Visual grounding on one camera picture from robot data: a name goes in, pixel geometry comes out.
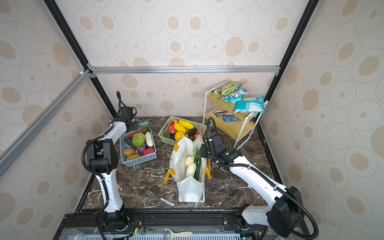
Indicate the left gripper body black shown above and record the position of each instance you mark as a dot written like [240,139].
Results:
[133,125]

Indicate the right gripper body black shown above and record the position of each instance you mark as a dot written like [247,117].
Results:
[204,153]

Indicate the green cucumber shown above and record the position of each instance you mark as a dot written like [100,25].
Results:
[198,168]

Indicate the white radish with leaves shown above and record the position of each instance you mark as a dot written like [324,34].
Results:
[190,171]

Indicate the blue plastic vegetable basket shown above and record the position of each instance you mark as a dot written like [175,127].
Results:
[126,142]

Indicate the white grocery bag yellow handles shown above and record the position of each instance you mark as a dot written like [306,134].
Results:
[189,189]

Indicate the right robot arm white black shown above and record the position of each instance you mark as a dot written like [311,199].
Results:
[284,212]

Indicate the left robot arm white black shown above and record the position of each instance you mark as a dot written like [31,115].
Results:
[100,158]

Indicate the teal m&m snack bag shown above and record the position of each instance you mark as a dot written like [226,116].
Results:
[234,96]

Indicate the teal snack bag front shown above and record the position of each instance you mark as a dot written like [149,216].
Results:
[250,105]

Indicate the green yellow snack bag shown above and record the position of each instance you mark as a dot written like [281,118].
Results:
[227,89]

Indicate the green plastic fruit basket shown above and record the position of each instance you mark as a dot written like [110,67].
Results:
[169,139]

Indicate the green cabbage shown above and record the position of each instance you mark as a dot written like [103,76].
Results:
[138,139]

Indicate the dark eggplant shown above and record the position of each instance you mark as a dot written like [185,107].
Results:
[192,132]

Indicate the dark chocolate bar packet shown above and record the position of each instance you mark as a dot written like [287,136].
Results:
[222,113]

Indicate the purple red cabbage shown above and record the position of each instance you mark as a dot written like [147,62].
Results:
[141,150]

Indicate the brown potato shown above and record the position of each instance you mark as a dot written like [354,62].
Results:
[129,151]

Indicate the yellow mango back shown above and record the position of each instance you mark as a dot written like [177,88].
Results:
[186,124]

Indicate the yellow mango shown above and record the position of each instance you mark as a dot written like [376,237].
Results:
[180,127]
[186,124]

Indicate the wrinkled yellow orange fruit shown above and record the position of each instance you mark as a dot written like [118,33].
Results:
[179,135]

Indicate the red chili pepper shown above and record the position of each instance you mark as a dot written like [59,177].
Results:
[148,151]

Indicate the yellow mango front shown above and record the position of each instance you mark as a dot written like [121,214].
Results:
[180,127]

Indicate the pink dragon fruit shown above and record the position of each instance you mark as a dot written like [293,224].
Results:
[172,129]

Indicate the white plastic knife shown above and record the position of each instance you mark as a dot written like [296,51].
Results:
[167,202]

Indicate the metal fork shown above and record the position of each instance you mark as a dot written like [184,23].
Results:
[149,193]

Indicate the cream plastic spatula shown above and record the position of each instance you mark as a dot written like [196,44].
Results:
[180,233]

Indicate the silver aluminium side bar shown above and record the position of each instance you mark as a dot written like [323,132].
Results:
[26,137]

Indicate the wooden shelf white frame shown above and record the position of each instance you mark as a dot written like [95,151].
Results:
[241,131]

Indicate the silver aluminium frame bar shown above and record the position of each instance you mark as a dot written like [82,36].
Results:
[186,69]

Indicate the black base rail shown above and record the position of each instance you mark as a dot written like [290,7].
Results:
[204,223]

